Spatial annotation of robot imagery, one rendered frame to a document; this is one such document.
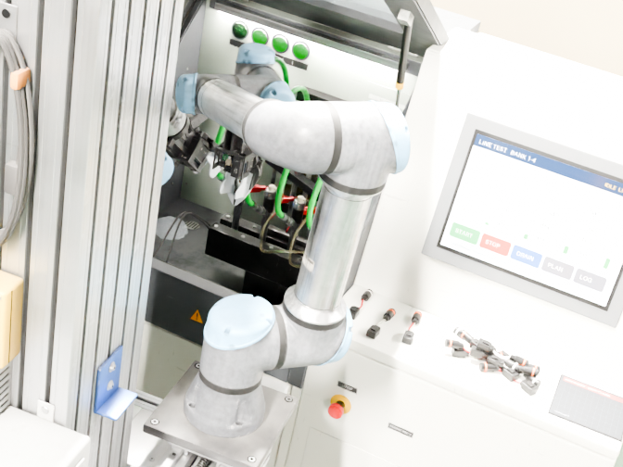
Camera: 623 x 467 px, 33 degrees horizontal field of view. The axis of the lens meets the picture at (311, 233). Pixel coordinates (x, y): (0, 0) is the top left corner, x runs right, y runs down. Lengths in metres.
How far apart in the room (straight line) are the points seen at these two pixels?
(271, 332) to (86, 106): 0.66
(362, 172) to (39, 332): 0.55
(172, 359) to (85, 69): 1.39
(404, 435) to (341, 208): 0.84
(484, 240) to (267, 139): 0.91
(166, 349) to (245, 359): 0.79
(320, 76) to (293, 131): 1.14
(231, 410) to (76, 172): 0.67
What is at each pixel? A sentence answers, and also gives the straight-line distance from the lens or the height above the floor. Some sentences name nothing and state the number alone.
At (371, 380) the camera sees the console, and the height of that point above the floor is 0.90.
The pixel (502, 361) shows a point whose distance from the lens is 2.35.
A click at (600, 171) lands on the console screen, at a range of 2.35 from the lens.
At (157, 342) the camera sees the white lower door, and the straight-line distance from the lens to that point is 2.60.
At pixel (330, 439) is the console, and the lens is 2.49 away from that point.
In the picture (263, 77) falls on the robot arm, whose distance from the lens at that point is 2.01.
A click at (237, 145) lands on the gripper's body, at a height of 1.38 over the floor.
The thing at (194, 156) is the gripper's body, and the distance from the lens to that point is 2.29.
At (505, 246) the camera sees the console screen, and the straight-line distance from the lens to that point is 2.40.
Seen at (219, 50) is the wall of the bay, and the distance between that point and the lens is 2.84.
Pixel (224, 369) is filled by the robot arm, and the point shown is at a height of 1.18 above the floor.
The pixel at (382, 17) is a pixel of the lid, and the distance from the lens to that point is 2.45.
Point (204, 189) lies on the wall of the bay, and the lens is 3.01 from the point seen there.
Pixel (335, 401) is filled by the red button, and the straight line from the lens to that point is 2.43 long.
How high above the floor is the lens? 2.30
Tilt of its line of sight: 29 degrees down
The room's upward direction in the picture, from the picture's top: 12 degrees clockwise
